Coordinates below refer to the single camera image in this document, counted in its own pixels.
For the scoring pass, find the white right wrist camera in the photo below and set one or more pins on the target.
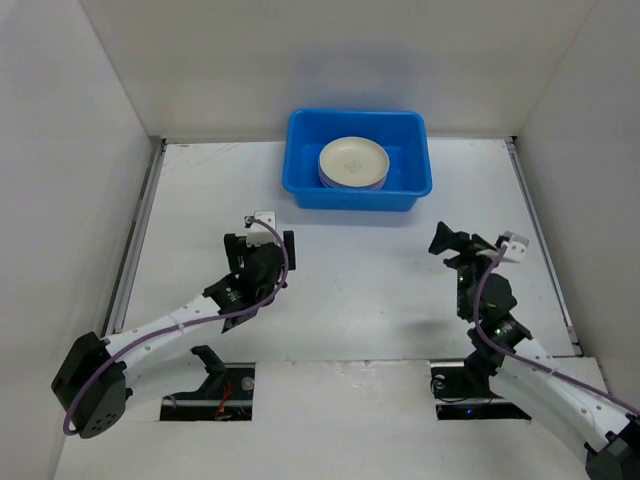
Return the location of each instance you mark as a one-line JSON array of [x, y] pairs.
[[512, 246]]

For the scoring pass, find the cream plate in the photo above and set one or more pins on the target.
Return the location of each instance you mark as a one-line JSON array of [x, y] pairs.
[[355, 161]]

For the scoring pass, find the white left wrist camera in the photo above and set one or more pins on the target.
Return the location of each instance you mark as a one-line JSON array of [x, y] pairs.
[[258, 228]]

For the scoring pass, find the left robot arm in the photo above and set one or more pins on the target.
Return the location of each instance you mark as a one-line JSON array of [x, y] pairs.
[[101, 377]]

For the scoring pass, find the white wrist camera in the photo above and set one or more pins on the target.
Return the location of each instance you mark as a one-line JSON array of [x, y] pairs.
[[258, 228], [512, 246]]

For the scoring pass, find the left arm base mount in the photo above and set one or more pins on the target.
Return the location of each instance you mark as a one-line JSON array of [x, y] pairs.
[[220, 399]]

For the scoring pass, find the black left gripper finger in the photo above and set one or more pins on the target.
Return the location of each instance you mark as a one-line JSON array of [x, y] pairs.
[[288, 238], [235, 250]]

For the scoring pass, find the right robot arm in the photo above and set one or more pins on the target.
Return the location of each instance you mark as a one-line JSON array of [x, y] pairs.
[[507, 362]]

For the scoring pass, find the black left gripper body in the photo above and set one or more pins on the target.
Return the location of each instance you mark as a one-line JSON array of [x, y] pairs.
[[244, 258]]

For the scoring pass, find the small purple plate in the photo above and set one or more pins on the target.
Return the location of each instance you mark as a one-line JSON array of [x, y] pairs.
[[329, 183]]

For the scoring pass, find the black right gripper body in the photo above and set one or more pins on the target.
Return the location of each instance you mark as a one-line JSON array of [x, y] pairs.
[[463, 246]]

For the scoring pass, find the blue plastic bin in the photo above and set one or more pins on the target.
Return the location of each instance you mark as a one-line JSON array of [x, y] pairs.
[[403, 136]]

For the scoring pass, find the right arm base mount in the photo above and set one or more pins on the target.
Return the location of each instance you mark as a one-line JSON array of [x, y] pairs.
[[458, 398]]

